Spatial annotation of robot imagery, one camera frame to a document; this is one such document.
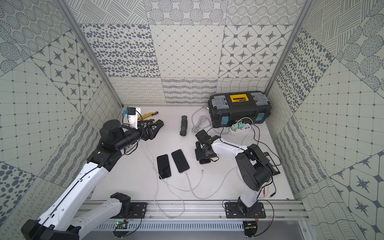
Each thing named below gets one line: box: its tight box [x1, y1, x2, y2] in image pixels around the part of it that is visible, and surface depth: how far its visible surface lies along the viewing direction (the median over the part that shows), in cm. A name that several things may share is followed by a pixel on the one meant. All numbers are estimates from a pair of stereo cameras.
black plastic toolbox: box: [207, 90, 272, 129], surface depth 100 cm
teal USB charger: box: [237, 121, 245, 130], surface depth 103 cm
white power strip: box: [229, 123, 254, 134], surface depth 106 cm
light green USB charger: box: [231, 124, 239, 132], surface depth 103 cm
